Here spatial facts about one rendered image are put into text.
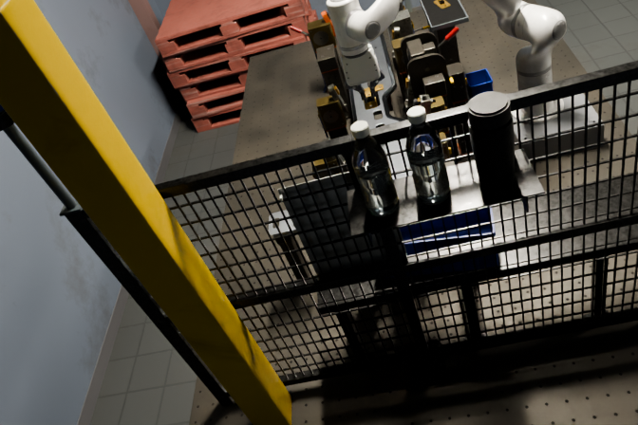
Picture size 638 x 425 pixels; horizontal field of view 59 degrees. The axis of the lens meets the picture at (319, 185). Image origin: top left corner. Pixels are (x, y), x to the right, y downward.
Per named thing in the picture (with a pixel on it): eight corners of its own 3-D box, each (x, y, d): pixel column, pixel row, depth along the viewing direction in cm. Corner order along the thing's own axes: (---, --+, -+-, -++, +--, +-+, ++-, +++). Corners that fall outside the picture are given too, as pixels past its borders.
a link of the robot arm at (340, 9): (375, 37, 156) (355, 29, 162) (364, -8, 147) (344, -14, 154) (351, 51, 154) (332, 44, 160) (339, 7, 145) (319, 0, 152)
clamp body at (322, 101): (332, 166, 243) (309, 100, 221) (359, 159, 241) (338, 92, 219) (333, 176, 238) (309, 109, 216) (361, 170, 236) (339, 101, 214)
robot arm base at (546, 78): (550, 87, 224) (547, 46, 212) (573, 112, 209) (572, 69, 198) (503, 103, 225) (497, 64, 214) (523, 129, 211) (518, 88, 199)
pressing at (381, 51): (334, 22, 278) (333, 19, 277) (379, 9, 275) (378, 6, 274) (358, 217, 174) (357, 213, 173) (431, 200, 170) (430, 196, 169)
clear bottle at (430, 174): (414, 187, 112) (394, 105, 100) (447, 179, 111) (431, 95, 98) (420, 209, 107) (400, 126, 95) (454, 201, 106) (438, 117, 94)
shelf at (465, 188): (351, 202, 122) (329, 139, 111) (521, 162, 116) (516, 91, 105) (357, 254, 111) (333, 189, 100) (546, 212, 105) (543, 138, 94)
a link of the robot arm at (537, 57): (532, 54, 212) (527, -5, 197) (574, 67, 198) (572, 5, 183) (509, 70, 209) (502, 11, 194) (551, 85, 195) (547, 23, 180)
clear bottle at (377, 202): (365, 198, 114) (339, 120, 101) (397, 191, 113) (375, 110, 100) (368, 221, 109) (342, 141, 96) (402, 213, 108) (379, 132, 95)
